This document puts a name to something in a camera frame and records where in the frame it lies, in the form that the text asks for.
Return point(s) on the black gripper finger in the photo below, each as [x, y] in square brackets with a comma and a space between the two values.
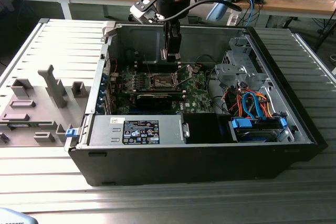
[166, 35]
[175, 40]

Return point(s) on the CPU with silver top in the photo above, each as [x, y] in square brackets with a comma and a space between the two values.
[164, 54]

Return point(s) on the RAM slot white clips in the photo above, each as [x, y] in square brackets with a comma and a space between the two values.
[141, 68]
[141, 64]

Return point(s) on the CPU socket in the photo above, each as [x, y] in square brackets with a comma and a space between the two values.
[161, 82]

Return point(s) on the green motherboard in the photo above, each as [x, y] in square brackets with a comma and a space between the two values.
[194, 95]

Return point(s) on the small white device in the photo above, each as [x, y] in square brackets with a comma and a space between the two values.
[232, 19]

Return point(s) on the black graphics card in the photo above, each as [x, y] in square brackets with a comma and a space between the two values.
[155, 102]

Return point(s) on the metal drive cage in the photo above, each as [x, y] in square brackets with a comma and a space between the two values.
[236, 73]

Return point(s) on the grey power supply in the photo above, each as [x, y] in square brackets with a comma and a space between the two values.
[105, 129]

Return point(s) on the hard disk in blue carrier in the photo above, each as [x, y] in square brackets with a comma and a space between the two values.
[252, 136]

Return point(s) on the black PC case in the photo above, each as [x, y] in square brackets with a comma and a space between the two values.
[183, 163]

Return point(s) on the blue case latch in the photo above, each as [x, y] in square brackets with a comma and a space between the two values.
[71, 133]

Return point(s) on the grey parts rack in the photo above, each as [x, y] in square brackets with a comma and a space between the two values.
[39, 119]

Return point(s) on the grey rounded device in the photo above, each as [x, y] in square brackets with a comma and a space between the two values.
[13, 217]

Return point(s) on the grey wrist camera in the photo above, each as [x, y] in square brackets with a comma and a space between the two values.
[139, 14]

